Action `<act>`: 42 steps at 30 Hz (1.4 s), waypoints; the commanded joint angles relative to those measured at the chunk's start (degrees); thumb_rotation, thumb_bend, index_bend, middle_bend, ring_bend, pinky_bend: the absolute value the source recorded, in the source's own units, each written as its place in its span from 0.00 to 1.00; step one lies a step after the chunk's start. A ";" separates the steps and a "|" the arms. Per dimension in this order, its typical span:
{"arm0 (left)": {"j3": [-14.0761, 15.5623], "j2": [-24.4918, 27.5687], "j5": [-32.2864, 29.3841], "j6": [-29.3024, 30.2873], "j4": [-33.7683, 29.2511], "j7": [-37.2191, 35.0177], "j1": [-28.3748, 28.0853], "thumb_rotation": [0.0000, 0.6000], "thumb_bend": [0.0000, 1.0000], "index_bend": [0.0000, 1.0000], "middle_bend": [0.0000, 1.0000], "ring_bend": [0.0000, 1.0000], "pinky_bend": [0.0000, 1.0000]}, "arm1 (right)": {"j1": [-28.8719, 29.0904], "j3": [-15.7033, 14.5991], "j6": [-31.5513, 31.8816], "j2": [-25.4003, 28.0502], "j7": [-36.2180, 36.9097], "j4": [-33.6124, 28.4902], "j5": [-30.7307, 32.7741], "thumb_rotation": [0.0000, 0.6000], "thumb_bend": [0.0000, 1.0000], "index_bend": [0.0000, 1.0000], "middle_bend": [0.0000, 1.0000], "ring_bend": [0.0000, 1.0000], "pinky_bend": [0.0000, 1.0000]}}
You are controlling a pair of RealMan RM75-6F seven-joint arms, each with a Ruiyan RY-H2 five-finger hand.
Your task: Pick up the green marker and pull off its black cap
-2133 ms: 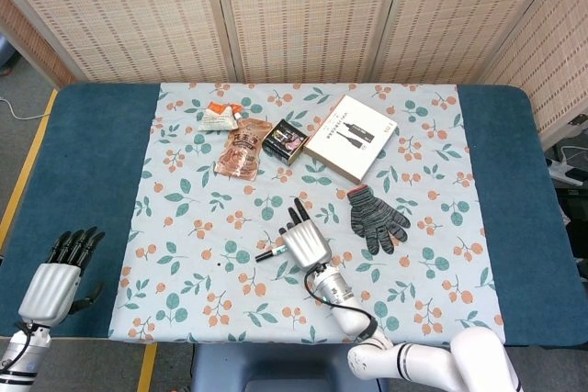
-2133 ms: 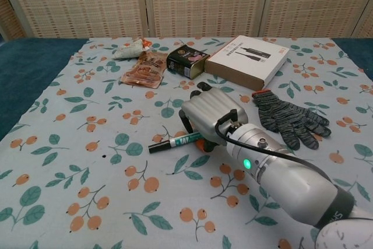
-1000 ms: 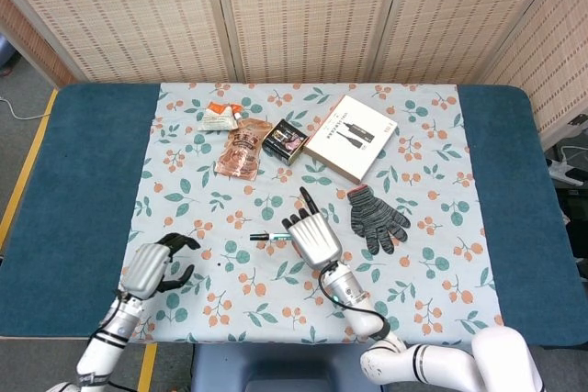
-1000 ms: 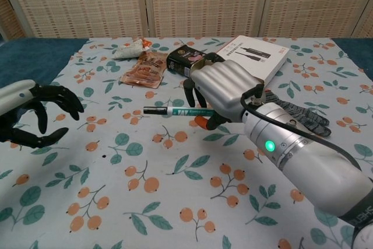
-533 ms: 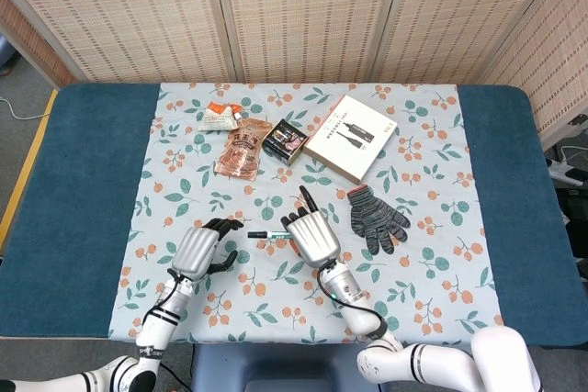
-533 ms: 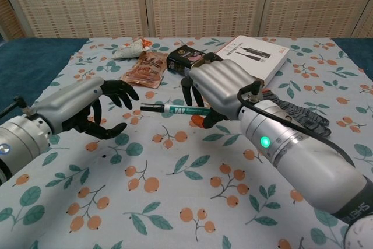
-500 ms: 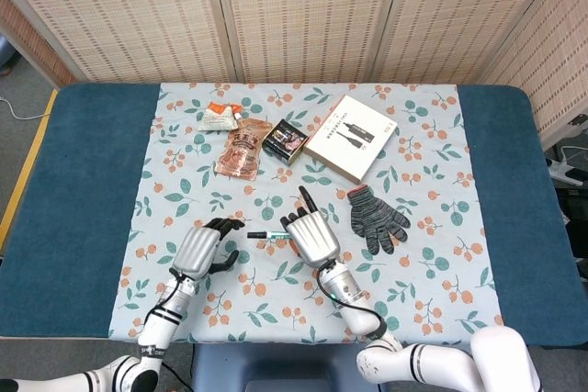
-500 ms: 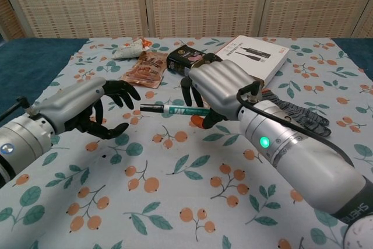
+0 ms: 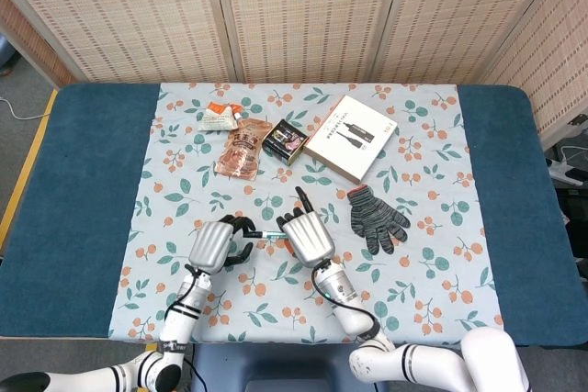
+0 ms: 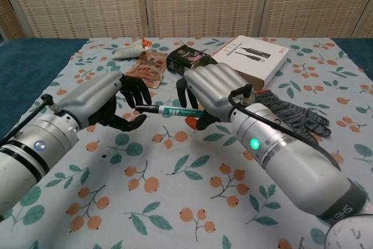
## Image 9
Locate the white power strip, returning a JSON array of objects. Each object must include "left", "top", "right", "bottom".
[{"left": 545, "top": 156, "right": 583, "bottom": 187}]

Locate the floral leaf print tablecloth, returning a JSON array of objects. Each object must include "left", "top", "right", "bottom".
[{"left": 107, "top": 81, "right": 508, "bottom": 356}]

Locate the blue robot base seat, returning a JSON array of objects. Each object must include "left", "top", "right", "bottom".
[{"left": 189, "top": 343, "right": 390, "bottom": 392}]

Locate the bamboo folding screen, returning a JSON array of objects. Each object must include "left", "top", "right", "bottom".
[{"left": 0, "top": 0, "right": 588, "bottom": 145}]

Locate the white flat product box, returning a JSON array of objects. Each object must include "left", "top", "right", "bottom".
[{"left": 303, "top": 94, "right": 399, "bottom": 184}]

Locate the white cable on floor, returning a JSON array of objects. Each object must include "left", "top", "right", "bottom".
[{"left": 0, "top": 95, "right": 51, "bottom": 120}]

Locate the blue felt table cover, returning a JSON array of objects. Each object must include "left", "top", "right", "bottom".
[{"left": 0, "top": 83, "right": 588, "bottom": 348}]

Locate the grey knitted work glove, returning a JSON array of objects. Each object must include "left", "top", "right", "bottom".
[{"left": 345, "top": 185, "right": 412, "bottom": 256}]

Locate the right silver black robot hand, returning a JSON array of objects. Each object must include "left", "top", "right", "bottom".
[{"left": 276, "top": 185, "right": 336, "bottom": 269}]

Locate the orange brown sauce pouch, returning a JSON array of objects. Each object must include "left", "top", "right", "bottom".
[{"left": 215, "top": 117, "right": 267, "bottom": 181}]

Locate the small black printed box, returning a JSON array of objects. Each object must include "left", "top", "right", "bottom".
[{"left": 261, "top": 118, "right": 310, "bottom": 167}]

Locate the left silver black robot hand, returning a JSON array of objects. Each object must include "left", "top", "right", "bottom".
[{"left": 187, "top": 213, "right": 256, "bottom": 275}]

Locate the white orange crumpled packet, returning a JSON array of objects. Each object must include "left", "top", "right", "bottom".
[{"left": 197, "top": 101, "right": 245, "bottom": 132}]

